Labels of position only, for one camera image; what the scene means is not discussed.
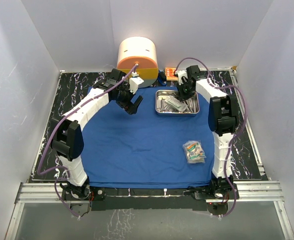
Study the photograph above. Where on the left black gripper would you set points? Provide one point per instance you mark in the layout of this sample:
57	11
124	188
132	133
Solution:
131	109

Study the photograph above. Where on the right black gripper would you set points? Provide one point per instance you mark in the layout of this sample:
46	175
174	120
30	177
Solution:
182	96

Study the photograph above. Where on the long white green pouch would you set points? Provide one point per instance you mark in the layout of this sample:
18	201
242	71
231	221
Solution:
175	103

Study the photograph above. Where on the steel instrument tray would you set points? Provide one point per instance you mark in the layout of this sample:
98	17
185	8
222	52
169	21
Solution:
175	94

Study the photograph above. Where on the blue surgical cloth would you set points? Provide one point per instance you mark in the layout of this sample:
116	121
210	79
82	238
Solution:
145	150

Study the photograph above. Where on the green clear supply packet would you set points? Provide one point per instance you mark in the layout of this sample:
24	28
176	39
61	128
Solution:
192	152

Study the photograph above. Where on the white blue supply packet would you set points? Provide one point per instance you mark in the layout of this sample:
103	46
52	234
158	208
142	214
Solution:
202	153

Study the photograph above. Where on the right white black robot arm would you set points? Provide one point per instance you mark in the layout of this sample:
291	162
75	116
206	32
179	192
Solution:
223	120

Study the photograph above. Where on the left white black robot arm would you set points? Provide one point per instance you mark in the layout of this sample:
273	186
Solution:
66	138

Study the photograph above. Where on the metal instruments in tray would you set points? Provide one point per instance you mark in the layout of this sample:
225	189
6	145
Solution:
163	107

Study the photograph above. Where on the small orange spiral notebook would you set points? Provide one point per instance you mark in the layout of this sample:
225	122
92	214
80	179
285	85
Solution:
170	74

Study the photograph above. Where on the blue black clip tool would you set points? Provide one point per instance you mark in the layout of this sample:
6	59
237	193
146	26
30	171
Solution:
162	80

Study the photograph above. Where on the round three-drawer storage box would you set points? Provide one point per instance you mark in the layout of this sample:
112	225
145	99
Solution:
142	51

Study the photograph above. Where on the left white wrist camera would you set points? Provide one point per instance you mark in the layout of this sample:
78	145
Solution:
134	82

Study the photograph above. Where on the aluminium frame rail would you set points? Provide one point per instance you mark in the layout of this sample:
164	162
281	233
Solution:
144	199

